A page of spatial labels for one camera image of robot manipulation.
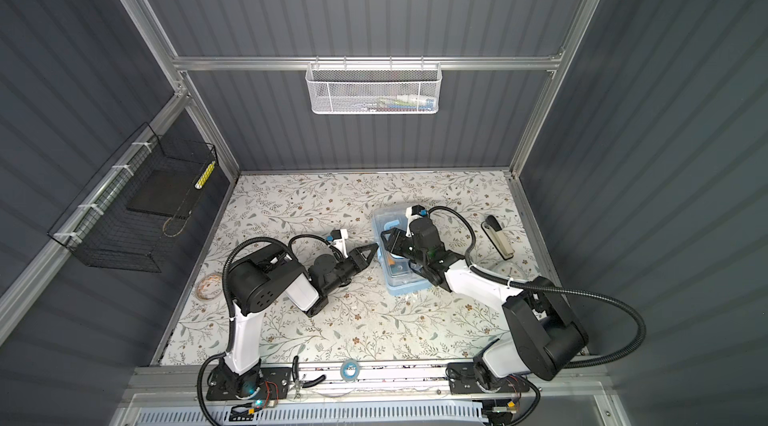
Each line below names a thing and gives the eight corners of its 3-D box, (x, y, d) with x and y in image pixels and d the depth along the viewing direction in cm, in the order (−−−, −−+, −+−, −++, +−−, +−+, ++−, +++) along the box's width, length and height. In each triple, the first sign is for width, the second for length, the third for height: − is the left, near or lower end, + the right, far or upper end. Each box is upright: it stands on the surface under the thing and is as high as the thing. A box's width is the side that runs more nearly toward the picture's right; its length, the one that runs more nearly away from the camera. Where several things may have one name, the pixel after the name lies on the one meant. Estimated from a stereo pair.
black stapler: (504, 261, 97) (508, 255, 94) (479, 224, 106) (482, 218, 103) (515, 257, 98) (519, 251, 95) (490, 221, 107) (493, 214, 104)
